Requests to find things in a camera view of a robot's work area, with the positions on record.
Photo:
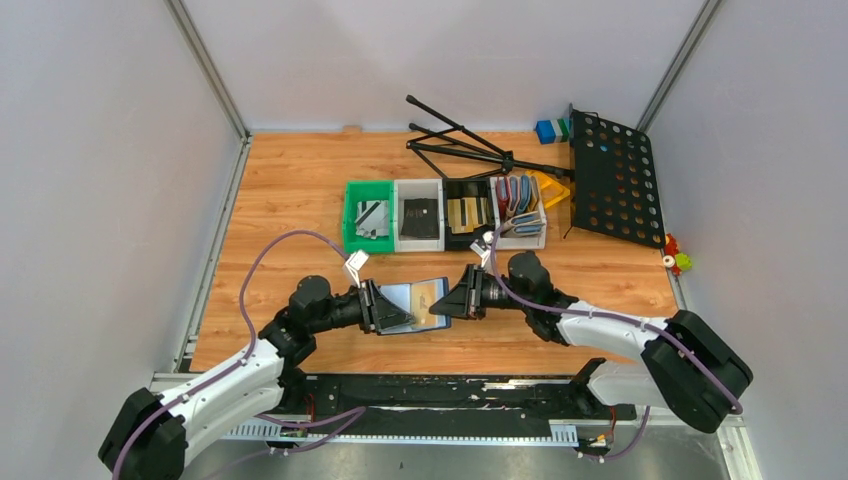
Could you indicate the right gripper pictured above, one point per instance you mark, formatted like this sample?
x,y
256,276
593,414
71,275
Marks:
x,y
473,292

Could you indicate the blue card holder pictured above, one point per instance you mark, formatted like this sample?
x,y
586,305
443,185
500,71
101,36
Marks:
x,y
400,295

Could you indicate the gold cards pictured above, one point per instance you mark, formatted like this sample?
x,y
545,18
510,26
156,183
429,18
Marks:
x,y
466,214

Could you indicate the yellow triangle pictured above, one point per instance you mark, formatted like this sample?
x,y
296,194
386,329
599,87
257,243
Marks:
x,y
552,192

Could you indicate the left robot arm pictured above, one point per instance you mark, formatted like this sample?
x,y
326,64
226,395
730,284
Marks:
x,y
156,435

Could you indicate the colourful small toy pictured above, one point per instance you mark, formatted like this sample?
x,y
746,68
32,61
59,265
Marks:
x,y
674,259

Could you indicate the white bin with black cards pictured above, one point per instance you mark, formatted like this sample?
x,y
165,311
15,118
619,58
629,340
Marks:
x,y
418,188

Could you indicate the silver cards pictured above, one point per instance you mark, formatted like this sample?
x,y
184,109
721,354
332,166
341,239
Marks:
x,y
372,219

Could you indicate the white bin with card holders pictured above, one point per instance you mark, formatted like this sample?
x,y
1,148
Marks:
x,y
518,205

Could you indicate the green bin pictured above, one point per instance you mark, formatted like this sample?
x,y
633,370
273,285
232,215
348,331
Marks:
x,y
355,192

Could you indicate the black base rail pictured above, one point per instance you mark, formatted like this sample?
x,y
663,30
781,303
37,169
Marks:
x,y
487,406

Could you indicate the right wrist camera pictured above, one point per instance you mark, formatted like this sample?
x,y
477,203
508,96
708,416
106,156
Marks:
x,y
482,246

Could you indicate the blue green white blocks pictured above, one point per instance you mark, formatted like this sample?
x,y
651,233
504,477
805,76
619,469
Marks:
x,y
553,131

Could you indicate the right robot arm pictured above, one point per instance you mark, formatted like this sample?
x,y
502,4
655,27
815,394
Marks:
x,y
678,363

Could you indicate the black perforated stand plate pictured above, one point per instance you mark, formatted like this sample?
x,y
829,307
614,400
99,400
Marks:
x,y
614,184

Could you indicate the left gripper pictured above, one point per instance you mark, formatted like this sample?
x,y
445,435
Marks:
x,y
369,307

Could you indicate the black cards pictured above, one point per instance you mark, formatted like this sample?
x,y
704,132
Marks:
x,y
420,219

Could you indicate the black music stand tripod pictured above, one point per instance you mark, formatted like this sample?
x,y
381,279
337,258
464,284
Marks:
x,y
460,142

